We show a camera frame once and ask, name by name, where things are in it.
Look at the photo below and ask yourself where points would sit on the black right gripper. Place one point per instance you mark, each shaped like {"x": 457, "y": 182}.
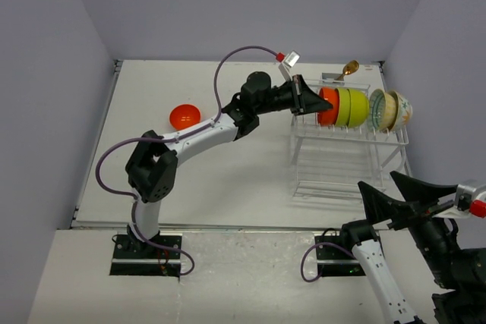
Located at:
{"x": 403, "y": 212}

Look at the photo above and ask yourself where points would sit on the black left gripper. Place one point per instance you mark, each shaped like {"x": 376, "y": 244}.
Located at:
{"x": 303, "y": 99}

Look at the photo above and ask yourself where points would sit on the green bowl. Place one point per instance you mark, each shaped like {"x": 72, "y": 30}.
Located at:
{"x": 344, "y": 107}
{"x": 359, "y": 108}

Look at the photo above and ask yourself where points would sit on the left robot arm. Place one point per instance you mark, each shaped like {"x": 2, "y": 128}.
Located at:
{"x": 153, "y": 164}

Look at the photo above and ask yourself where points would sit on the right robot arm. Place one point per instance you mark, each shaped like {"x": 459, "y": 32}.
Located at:
{"x": 455, "y": 276}

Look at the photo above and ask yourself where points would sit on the gold spoon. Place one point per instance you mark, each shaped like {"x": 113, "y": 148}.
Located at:
{"x": 350, "y": 68}

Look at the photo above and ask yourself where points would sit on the teal patterned white bowl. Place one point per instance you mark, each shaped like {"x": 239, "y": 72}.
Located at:
{"x": 382, "y": 111}

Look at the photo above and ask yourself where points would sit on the yellow floral white bowl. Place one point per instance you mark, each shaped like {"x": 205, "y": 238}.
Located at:
{"x": 404, "y": 111}

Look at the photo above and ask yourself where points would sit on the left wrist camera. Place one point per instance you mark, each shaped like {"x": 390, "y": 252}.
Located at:
{"x": 286, "y": 63}

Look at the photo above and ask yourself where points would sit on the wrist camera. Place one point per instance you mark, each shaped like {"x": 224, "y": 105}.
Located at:
{"x": 469, "y": 200}
{"x": 286, "y": 63}

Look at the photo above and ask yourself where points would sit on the white wire dish rack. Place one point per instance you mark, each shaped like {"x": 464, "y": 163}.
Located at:
{"x": 329, "y": 161}

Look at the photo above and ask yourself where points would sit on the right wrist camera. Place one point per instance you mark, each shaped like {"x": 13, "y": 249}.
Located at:
{"x": 469, "y": 200}

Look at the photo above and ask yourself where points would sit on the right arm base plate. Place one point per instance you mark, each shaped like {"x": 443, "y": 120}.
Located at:
{"x": 332, "y": 262}

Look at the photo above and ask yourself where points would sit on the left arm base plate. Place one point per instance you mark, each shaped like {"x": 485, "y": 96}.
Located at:
{"x": 134, "y": 259}

